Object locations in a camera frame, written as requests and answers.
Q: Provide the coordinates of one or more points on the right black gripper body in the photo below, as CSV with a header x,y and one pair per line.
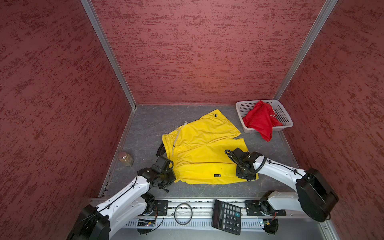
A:
x,y
242,173

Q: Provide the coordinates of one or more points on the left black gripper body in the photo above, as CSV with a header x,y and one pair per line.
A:
x,y
167,178

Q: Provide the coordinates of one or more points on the yellow shorts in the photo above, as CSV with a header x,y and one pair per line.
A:
x,y
197,150

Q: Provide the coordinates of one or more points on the red shorts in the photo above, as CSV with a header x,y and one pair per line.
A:
x,y
262,118

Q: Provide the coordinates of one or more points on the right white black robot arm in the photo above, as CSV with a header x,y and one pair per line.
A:
x,y
311,193

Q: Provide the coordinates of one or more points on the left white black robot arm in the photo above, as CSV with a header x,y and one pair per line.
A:
x,y
103,221

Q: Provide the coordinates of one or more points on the small brown glass jar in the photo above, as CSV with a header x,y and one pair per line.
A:
x,y
126,159

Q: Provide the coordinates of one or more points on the black calculator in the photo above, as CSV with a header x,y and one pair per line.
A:
x,y
227,217

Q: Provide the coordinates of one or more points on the white plastic basket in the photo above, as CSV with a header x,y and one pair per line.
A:
x,y
243,107

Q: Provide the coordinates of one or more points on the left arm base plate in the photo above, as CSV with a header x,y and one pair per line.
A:
x,y
156,206

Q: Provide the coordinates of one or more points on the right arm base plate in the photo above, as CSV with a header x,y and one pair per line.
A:
x,y
253,209

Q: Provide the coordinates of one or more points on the aluminium front frame rail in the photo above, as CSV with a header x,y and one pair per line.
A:
x,y
197,214

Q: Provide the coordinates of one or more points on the left circuit board with wires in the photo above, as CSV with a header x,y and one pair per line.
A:
x,y
145,227

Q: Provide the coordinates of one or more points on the circuit board with wires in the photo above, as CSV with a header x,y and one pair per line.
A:
x,y
145,227
271,226

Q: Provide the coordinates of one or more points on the right circuit board with wires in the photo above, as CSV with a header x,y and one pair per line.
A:
x,y
271,226

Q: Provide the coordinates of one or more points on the right aluminium corner post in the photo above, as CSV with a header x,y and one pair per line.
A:
x,y
317,26

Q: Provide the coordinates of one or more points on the aluminium corner post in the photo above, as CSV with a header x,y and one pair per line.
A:
x,y
97,26
317,26

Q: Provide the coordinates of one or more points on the left aluminium corner post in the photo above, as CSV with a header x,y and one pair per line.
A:
x,y
97,26

